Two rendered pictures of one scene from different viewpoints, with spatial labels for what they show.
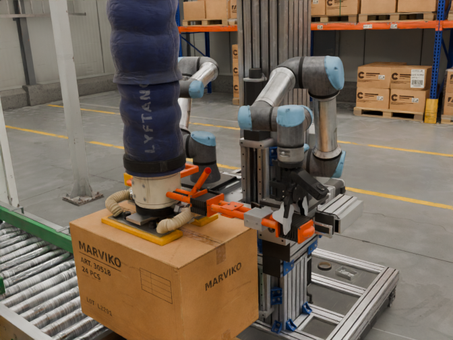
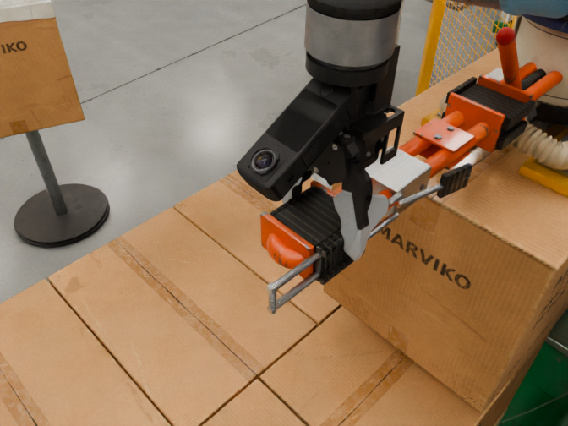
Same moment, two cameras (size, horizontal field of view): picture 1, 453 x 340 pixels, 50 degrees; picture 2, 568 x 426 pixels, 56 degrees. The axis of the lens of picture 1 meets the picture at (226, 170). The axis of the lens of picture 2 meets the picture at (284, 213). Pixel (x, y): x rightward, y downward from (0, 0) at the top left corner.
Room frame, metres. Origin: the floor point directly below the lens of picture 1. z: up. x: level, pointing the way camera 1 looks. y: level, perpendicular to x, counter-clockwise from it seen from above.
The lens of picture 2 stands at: (1.31, -0.61, 1.61)
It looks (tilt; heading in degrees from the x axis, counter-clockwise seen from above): 42 degrees down; 96
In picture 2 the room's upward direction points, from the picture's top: straight up
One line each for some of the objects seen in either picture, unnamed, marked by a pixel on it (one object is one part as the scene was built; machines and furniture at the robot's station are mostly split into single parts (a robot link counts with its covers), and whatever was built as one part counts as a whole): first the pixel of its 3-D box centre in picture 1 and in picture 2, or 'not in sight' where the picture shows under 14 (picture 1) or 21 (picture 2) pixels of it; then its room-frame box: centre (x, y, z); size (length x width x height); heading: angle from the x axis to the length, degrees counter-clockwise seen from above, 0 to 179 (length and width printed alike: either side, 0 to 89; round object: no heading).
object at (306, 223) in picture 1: (294, 228); (311, 228); (1.30, -0.19, 1.20); 0.08 x 0.07 x 0.05; 49
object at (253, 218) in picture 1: (258, 218); (391, 181); (1.39, -0.09, 1.20); 0.07 x 0.07 x 0.04; 49
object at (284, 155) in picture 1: (290, 153); (347, 28); (1.32, -0.18, 1.42); 0.08 x 0.08 x 0.05
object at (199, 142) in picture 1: (202, 146); not in sight; (2.27, 0.11, 1.20); 0.13 x 0.12 x 0.14; 76
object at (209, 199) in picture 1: (207, 202); (486, 111); (1.53, 0.07, 1.20); 0.10 x 0.08 x 0.06; 139
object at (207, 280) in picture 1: (164, 270); (497, 205); (1.67, 0.25, 0.87); 0.60 x 0.40 x 0.40; 49
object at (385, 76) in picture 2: (288, 180); (346, 111); (1.32, -0.18, 1.34); 0.09 x 0.08 x 0.12; 49
